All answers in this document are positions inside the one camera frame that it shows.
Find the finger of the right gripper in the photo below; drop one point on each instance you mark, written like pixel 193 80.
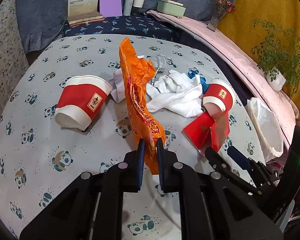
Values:
pixel 238 157
pixel 219 164

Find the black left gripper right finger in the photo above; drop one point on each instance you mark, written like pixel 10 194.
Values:
pixel 166 159

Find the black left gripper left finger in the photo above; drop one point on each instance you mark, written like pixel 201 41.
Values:
pixel 133 173

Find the red envelope packet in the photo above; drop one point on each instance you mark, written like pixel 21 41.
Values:
pixel 204 131

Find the orange snack wrapper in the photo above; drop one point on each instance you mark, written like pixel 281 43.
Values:
pixel 137 72

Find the white plastic trash bag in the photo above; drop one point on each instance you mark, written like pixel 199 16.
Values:
pixel 267 128

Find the pink cloth shelf cover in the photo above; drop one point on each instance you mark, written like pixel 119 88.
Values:
pixel 246 68

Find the right red paper cup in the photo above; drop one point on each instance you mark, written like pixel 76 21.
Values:
pixel 219 98

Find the red paper cup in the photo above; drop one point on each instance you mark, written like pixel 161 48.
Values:
pixel 219 98
pixel 81 100

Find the white crumpled cloth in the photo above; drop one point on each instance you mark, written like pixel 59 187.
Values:
pixel 177 93

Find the white folded paper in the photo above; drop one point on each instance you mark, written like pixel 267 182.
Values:
pixel 118 86

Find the panda print tablecloth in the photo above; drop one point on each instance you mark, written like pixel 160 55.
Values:
pixel 38 158

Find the left red paper cup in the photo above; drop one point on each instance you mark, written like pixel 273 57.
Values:
pixel 81 100

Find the blue crumpled item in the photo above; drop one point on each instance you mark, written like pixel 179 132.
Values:
pixel 196 77

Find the green plant white pot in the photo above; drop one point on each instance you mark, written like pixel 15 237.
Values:
pixel 279 53

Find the navy floral cloth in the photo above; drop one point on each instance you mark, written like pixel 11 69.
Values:
pixel 142 25

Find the mint green box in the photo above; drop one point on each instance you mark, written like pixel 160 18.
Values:
pixel 171 8

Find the glass vase pink flowers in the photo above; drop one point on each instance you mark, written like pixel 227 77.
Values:
pixel 221 8

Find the purple card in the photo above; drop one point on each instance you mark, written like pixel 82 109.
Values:
pixel 110 8

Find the white jar dark base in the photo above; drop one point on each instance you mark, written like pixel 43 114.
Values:
pixel 137 7

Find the slim white bottle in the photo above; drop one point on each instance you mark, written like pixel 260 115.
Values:
pixel 127 7

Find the beige open card box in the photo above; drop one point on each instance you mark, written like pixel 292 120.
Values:
pixel 83 11

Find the grey drawstring pouch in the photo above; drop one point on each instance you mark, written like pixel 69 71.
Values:
pixel 161 62

